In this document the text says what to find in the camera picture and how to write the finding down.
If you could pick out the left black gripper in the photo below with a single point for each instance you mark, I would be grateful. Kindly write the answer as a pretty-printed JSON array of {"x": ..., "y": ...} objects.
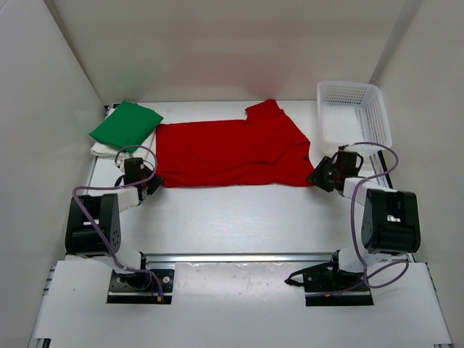
[{"x": 156, "y": 182}]

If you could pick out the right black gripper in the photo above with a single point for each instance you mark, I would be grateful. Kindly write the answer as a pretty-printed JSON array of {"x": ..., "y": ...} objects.
[{"x": 317, "y": 177}]

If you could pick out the red t shirt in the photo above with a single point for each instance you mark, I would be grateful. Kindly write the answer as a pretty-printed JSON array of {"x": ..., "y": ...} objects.
[{"x": 265, "y": 148}]

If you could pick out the green t shirt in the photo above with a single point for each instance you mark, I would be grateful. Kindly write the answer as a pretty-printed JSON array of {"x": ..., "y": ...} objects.
[{"x": 129, "y": 124}]

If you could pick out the white t shirt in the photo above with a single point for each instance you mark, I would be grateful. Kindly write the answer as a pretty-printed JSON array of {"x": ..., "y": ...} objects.
[{"x": 104, "y": 151}]

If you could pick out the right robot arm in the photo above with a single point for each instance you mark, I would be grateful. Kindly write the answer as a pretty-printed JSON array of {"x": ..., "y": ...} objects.
[{"x": 385, "y": 222}]

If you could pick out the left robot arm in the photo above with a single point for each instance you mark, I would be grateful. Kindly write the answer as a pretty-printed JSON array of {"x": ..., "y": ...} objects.
[{"x": 93, "y": 225}]

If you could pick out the white plastic basket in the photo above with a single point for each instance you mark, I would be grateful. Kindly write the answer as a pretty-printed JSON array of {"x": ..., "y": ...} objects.
[{"x": 352, "y": 113}]

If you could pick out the aluminium front rail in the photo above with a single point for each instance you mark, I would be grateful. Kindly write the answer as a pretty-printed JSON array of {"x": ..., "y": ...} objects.
[{"x": 235, "y": 258}]

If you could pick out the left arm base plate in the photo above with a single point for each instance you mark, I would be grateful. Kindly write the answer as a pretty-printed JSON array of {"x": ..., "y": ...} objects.
[{"x": 154, "y": 288}]

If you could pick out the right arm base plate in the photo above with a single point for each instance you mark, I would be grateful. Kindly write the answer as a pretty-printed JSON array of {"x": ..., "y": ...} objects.
[{"x": 325, "y": 285}]

